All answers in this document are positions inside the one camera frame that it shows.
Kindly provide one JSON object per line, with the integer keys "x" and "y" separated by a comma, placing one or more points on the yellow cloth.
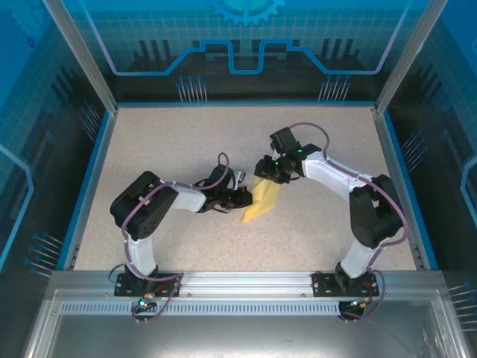
{"x": 264, "y": 197}

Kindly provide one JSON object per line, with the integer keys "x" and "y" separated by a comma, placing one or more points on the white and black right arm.
{"x": 376, "y": 212}

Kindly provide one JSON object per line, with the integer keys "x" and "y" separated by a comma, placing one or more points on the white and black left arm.
{"x": 145, "y": 209}

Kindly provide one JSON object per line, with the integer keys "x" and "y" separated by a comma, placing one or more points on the blue table border strip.
{"x": 409, "y": 190}
{"x": 99, "y": 149}

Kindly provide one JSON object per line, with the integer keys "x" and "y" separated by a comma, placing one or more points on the blue printed gear panel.
{"x": 242, "y": 30}

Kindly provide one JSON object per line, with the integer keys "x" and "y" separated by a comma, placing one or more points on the blue printed circuit panel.
{"x": 447, "y": 112}
{"x": 30, "y": 112}

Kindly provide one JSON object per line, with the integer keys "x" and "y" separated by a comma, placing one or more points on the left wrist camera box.
{"x": 218, "y": 179}

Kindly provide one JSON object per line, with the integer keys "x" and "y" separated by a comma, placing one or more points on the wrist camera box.
{"x": 285, "y": 139}
{"x": 218, "y": 179}

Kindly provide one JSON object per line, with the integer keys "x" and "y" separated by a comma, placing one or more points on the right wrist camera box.
{"x": 285, "y": 139}

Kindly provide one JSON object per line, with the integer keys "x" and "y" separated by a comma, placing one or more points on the aluminium cross rail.
{"x": 242, "y": 283}

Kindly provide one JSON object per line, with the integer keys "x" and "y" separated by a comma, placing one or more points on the aluminium table edge rail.
{"x": 399, "y": 190}
{"x": 105, "y": 149}

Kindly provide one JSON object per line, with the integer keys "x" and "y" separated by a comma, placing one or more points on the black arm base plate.
{"x": 126, "y": 285}
{"x": 324, "y": 285}

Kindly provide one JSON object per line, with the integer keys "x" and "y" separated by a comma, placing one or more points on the aluminium corner post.
{"x": 83, "y": 56}
{"x": 408, "y": 56}

